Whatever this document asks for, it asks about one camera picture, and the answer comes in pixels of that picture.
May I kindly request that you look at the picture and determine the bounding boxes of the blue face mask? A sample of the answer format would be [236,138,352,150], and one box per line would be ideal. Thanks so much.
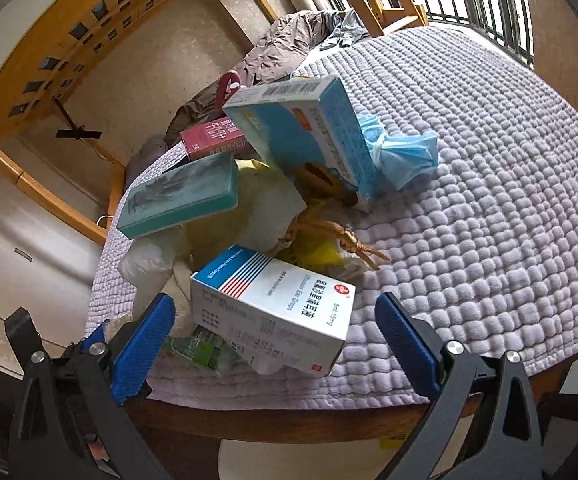
[359,114,440,191]

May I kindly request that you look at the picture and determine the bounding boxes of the teal box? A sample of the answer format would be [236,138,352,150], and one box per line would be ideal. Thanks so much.
[116,151,240,239]

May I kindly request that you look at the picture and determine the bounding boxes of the white striped medicine box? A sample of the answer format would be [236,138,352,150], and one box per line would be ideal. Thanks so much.
[190,245,356,378]

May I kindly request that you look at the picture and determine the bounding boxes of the grey-green cloth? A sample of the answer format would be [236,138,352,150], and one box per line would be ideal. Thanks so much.
[319,10,370,52]

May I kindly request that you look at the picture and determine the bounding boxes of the white wardrobe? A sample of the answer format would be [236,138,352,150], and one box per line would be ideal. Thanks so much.
[0,125,114,376]

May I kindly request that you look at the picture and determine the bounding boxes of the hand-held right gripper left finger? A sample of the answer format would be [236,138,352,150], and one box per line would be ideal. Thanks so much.
[5,292,177,480]

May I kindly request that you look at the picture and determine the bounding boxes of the cream crumpled cloth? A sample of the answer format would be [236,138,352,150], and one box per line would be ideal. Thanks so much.
[161,265,200,337]

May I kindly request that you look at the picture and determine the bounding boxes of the maroon box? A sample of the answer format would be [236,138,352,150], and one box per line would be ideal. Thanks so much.
[180,119,254,162]

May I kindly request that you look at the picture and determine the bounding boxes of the light blue medicine box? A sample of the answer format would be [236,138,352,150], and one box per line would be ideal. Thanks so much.
[223,75,380,213]

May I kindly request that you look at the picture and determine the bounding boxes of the white trash bin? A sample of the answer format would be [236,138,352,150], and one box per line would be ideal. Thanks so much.
[218,439,410,480]

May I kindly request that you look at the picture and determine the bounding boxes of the green packet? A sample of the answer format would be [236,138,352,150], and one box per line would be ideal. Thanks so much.
[164,325,234,373]

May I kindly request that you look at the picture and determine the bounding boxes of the wooden bunk bed frame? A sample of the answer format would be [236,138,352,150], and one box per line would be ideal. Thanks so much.
[0,0,290,246]

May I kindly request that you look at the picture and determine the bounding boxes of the yellow and white plastic bags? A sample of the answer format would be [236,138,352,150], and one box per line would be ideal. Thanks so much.
[184,159,308,263]

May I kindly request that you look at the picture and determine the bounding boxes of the brown duvet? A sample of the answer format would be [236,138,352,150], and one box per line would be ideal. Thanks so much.
[165,10,370,147]

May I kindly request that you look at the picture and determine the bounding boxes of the grey pillow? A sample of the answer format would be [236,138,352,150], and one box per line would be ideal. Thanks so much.
[126,134,170,177]

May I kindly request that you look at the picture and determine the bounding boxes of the black balcony railing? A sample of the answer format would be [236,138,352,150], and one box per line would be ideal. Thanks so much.
[394,0,537,68]

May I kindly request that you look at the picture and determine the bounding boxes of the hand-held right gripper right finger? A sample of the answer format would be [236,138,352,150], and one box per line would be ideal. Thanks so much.
[375,291,544,480]

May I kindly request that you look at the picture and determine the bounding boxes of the white cloud-shaped board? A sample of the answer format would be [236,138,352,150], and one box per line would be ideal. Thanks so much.
[0,0,87,81]

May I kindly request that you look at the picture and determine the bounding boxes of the brown braided cord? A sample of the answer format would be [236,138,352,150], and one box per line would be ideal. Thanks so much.
[286,217,392,271]

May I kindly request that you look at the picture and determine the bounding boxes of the yellow plastic bag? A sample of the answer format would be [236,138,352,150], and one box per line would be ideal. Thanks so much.
[279,200,346,267]

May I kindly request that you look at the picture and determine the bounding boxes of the red plastic hook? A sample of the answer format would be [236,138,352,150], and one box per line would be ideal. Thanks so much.
[212,72,242,112]

